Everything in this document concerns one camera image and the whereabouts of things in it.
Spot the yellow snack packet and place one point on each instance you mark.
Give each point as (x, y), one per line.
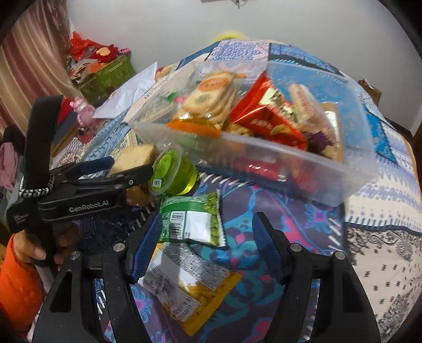
(197, 293)

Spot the small cardboard box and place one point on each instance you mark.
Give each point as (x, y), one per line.
(370, 90)

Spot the person's left hand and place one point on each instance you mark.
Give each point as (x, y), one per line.
(29, 249)

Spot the clear plastic container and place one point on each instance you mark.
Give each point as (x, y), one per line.
(263, 158)

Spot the clear stick biscuit packet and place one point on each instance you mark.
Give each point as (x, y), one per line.
(305, 99)

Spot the brown snack packet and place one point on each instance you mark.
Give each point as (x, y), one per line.
(331, 115)

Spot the peanut brittle packet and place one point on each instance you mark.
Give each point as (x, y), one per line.
(239, 129)

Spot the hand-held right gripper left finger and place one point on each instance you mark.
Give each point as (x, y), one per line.
(146, 247)

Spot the round biscuit packet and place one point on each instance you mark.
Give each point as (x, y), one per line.
(207, 95)

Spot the white plastic bag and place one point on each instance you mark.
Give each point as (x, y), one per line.
(132, 85)

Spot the person's left forearm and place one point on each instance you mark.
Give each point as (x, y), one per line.
(16, 283)

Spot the green storage box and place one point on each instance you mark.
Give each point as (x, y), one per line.
(105, 79)

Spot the orange fried snack packet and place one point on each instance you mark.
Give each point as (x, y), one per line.
(194, 128)

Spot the green-edged snack packet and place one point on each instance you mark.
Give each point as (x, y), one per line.
(191, 224)

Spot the yellow plush toy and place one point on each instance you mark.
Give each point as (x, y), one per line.
(164, 72)

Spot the pink toy figure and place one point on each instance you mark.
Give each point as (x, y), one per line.
(84, 110)

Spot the red snack packet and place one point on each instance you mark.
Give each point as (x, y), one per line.
(260, 122)

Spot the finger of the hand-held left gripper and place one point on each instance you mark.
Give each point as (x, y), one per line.
(135, 174)
(99, 164)

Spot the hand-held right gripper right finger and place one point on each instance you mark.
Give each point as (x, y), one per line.
(267, 247)

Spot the green box of toys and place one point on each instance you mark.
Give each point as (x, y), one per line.
(82, 46)

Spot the green jelly cup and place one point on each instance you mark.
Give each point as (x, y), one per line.
(171, 171)

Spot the pink cloth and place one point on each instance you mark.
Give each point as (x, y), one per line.
(8, 161)

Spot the striped pink curtain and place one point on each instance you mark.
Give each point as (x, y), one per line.
(29, 66)

